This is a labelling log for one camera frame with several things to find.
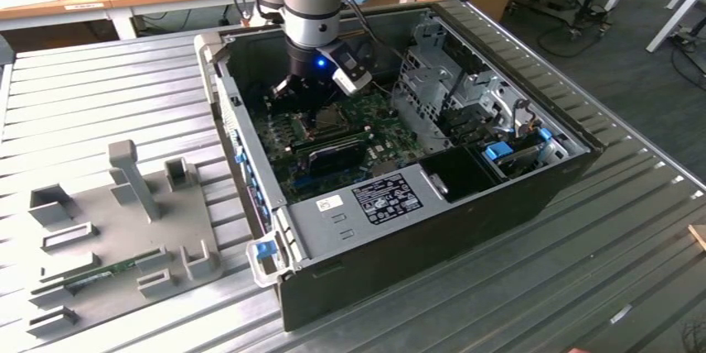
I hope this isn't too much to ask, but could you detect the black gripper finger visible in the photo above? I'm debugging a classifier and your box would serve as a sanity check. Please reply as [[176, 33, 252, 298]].
[[308, 79, 346, 126], [269, 74, 320, 128]]

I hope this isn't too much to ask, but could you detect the CPU with silver top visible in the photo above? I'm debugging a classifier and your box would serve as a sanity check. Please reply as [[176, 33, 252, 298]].
[[317, 107, 343, 129]]

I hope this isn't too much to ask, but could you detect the CPU socket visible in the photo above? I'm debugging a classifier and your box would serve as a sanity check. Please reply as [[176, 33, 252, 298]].
[[308, 100, 358, 142]]

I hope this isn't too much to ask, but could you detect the dark RAM stick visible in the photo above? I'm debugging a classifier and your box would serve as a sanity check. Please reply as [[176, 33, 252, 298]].
[[287, 128, 370, 155]]

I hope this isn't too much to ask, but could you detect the green motherboard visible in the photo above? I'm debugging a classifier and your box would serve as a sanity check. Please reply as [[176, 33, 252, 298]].
[[251, 78, 442, 205]]

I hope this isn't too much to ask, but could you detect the black graphics card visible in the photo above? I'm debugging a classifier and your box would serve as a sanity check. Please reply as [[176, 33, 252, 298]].
[[304, 140, 366, 179]]

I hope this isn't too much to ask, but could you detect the metal drive cage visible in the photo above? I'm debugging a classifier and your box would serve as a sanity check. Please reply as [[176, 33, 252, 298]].
[[391, 9, 500, 151]]

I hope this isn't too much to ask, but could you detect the grey power supply unit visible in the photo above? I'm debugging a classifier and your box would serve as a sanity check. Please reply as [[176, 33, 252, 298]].
[[283, 162, 446, 261]]

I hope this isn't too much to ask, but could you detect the blue disk carrier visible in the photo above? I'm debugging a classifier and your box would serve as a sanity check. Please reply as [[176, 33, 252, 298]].
[[480, 141, 518, 163]]

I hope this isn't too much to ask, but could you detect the silver hard disk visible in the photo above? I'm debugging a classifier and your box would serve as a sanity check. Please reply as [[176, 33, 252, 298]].
[[487, 144, 547, 180]]

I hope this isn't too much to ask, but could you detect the black PC case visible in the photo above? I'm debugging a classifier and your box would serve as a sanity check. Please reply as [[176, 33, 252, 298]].
[[193, 0, 607, 332]]

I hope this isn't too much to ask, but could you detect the grey parts rack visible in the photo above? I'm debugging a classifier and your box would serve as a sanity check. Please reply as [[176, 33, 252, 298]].
[[24, 139, 227, 340]]

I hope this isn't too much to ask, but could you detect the green RAM stick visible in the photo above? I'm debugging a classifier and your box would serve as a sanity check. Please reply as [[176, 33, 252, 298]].
[[60, 250, 167, 291]]

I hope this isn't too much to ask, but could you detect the wooden block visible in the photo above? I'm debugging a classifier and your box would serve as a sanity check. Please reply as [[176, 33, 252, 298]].
[[687, 223, 706, 253]]

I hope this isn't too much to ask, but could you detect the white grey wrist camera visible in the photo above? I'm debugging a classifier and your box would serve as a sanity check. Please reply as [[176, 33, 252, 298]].
[[317, 41, 374, 97]]

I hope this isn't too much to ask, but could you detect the black orange wire bundle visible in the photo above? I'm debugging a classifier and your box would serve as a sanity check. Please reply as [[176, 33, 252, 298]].
[[510, 98, 544, 139]]

